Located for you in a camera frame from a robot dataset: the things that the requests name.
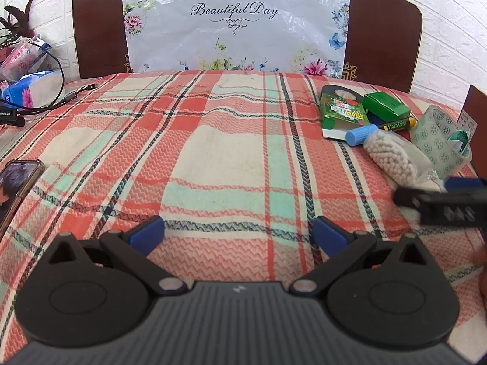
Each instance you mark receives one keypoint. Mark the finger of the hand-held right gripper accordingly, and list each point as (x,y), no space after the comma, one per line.
(454,183)
(407,197)

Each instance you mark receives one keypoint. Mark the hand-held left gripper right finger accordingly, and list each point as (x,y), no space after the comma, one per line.
(327,235)

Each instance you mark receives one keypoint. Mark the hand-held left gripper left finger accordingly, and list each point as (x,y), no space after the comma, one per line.
(146,234)

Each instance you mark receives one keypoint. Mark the bag of white beads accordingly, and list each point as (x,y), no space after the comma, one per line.
(392,156)

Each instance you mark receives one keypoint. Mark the brown box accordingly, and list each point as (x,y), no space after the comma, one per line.
(479,102)

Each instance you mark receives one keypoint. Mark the black tape roll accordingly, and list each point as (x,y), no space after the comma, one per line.
(331,92)

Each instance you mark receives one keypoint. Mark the green white sachet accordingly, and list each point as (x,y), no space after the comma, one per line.
(460,139)

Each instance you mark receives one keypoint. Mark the black marker yellow label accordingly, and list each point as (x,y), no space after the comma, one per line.
(395,125)

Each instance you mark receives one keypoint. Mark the blue plastic tube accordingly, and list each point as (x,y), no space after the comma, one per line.
(357,137)

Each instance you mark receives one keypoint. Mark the small plain green box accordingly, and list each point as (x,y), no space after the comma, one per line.
(384,104)

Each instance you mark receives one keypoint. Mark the large printed green box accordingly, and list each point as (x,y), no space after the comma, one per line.
(342,114)

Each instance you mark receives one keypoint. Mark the red plaid blanket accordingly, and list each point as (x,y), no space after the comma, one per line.
(228,140)

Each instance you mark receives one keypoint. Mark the smartphone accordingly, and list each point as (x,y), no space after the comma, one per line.
(15,186)

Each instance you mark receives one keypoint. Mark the black labelled device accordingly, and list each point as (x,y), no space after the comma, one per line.
(7,116)

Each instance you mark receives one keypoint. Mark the blue white tissue pack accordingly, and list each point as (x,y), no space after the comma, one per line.
(34,89)

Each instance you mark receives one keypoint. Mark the floral printed plastic sheet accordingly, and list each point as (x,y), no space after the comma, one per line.
(236,45)

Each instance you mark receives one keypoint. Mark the brown wooden headboard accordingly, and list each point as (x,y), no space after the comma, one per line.
(99,26)

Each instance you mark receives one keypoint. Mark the pink packet in clear plastic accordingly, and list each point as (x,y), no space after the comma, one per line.
(23,55)

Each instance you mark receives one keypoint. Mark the dark purple plant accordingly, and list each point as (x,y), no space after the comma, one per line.
(19,15)

